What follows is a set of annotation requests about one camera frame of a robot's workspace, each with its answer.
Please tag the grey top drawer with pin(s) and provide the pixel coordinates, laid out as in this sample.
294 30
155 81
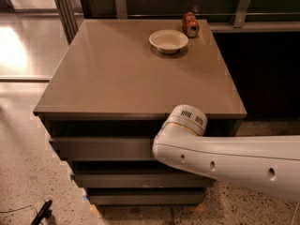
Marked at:
103 148

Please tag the grey drawer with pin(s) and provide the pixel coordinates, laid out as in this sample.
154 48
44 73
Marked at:
157 196
103 148
142 180

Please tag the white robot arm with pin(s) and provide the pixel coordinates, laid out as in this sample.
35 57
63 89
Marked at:
269 164

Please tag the grey drawer cabinet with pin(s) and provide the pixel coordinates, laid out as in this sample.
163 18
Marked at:
112 82

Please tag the grey middle drawer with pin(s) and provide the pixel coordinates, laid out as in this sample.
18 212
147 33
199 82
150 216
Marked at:
142 180

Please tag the grey bottom drawer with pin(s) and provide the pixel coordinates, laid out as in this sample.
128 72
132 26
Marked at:
157 196

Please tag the white paper bowl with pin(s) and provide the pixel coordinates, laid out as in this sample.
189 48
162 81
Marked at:
168 41

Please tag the orange soda can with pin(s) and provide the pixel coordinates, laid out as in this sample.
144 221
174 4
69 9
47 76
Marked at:
190 25

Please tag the black stand foot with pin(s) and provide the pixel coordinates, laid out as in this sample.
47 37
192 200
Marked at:
44 212

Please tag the grey metal bracket left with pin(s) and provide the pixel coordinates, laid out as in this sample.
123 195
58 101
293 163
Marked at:
121 9

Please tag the grey metal bracket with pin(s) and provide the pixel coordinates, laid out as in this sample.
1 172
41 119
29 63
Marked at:
121 9
239 16

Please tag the grey metal bracket right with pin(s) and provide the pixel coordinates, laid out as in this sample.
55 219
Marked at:
239 16

